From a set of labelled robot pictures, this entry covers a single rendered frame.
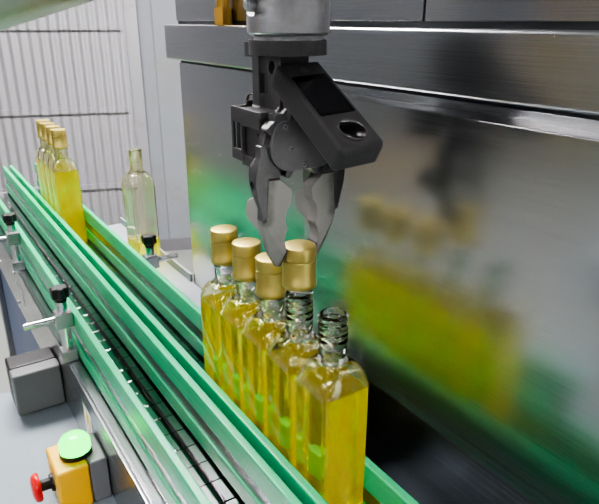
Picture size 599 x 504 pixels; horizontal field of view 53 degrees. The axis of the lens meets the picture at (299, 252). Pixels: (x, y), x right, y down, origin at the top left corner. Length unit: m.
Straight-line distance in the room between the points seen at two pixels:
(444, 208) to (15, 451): 0.80
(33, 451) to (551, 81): 0.93
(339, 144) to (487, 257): 0.18
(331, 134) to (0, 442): 0.84
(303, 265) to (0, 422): 0.75
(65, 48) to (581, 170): 3.43
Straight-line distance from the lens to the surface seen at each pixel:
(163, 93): 3.81
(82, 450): 0.94
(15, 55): 3.81
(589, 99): 0.52
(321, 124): 0.51
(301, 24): 0.55
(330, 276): 0.79
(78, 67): 3.77
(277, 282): 0.65
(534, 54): 0.54
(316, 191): 0.59
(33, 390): 1.18
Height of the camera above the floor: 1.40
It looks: 21 degrees down
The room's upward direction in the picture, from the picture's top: straight up
